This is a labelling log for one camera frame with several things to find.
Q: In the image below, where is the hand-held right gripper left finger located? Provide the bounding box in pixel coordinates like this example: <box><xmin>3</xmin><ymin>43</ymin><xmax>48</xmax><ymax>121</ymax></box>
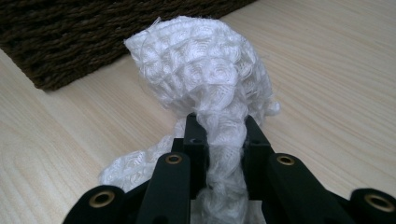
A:
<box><xmin>172</xmin><ymin>112</ymin><xmax>210</xmax><ymax>200</ymax></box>

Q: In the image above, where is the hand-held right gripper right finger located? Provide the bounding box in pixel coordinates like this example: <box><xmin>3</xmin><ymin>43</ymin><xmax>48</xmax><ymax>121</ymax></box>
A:
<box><xmin>242</xmin><ymin>115</ymin><xmax>276</xmax><ymax>200</ymax></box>

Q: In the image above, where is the white waffle cloth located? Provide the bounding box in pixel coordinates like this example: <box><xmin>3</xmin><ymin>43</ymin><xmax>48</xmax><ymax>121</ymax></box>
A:
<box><xmin>98</xmin><ymin>15</ymin><xmax>281</xmax><ymax>224</ymax></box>

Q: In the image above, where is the brown woven basket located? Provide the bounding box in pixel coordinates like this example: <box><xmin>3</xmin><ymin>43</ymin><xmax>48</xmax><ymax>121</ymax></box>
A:
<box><xmin>0</xmin><ymin>0</ymin><xmax>258</xmax><ymax>91</ymax></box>

